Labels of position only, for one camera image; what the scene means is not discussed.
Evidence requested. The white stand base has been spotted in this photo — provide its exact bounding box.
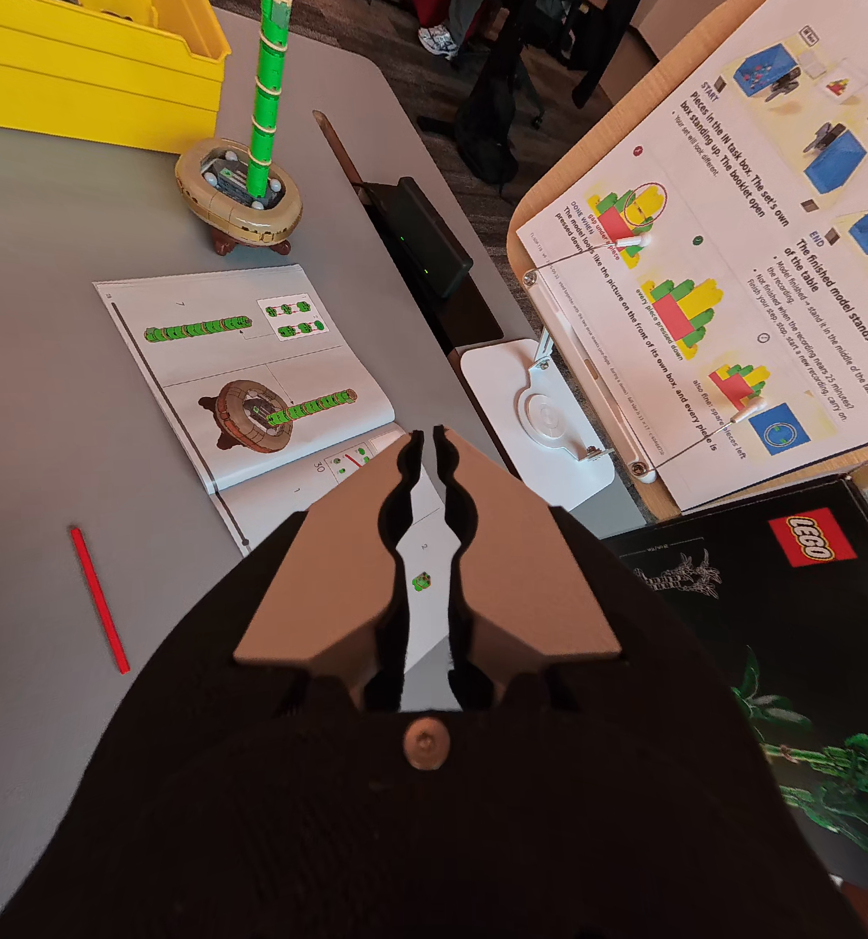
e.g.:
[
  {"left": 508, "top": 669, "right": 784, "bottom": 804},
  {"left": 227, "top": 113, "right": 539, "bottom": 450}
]
[{"left": 459, "top": 326, "right": 617, "bottom": 514}]

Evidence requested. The yellow plastic bin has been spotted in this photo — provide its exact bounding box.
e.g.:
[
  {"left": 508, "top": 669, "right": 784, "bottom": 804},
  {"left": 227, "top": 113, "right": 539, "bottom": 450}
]
[{"left": 0, "top": 0, "right": 231, "bottom": 155}]

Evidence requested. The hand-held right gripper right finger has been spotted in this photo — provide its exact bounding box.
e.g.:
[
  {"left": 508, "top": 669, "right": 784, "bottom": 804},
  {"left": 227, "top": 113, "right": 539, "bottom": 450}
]
[{"left": 432, "top": 424, "right": 624, "bottom": 713}]

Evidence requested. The printed instruction sheet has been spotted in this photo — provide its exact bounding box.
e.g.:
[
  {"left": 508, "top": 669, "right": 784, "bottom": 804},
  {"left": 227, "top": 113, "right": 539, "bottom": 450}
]
[{"left": 514, "top": 0, "right": 868, "bottom": 513}]

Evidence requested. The green brick bamboo stalk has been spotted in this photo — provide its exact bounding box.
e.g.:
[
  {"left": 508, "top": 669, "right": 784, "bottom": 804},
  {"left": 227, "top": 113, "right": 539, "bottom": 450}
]
[{"left": 246, "top": 0, "right": 293, "bottom": 199}]

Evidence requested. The black power box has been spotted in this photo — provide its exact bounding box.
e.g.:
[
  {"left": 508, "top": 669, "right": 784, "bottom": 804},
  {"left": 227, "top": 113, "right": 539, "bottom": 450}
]
[{"left": 384, "top": 176, "right": 475, "bottom": 298}]

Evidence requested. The red plastic rod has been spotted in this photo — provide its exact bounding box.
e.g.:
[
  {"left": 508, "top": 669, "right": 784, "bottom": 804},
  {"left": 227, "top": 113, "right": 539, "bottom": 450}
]
[{"left": 69, "top": 525, "right": 131, "bottom": 674}]

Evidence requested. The grey desk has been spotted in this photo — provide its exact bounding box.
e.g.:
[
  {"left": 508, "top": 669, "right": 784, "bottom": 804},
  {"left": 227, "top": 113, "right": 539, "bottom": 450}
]
[{"left": 0, "top": 7, "right": 651, "bottom": 939}]

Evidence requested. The black bag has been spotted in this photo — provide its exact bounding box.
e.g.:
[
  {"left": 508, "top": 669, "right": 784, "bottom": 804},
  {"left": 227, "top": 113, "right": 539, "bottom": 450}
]
[{"left": 452, "top": 29, "right": 524, "bottom": 186}]

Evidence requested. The white page holder bar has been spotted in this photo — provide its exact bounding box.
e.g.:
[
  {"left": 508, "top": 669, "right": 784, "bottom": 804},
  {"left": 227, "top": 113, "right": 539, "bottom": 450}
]
[{"left": 522, "top": 268, "right": 658, "bottom": 484}]

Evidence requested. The building instruction booklet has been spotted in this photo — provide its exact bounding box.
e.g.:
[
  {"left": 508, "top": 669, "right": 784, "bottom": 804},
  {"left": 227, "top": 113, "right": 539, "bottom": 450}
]
[{"left": 92, "top": 264, "right": 464, "bottom": 713}]

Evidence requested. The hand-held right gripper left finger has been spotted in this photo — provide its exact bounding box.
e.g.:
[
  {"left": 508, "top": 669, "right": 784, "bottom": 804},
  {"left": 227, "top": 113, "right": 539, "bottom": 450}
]
[{"left": 233, "top": 430, "right": 426, "bottom": 713}]

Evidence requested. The black product box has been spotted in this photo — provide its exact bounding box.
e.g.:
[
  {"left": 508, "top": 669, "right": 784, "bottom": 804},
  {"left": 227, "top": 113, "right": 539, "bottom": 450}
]
[{"left": 602, "top": 473, "right": 868, "bottom": 903}]

